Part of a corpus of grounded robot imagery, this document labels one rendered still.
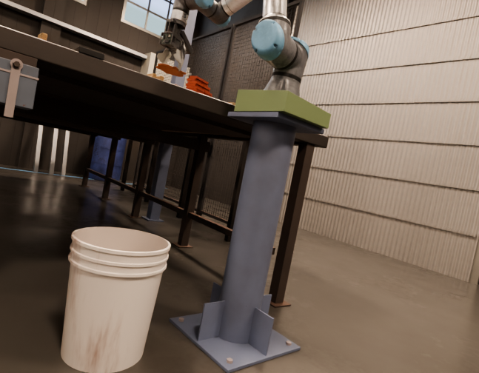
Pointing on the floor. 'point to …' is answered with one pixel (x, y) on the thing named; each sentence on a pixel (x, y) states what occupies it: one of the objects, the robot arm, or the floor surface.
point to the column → (249, 253)
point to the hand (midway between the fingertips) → (171, 69)
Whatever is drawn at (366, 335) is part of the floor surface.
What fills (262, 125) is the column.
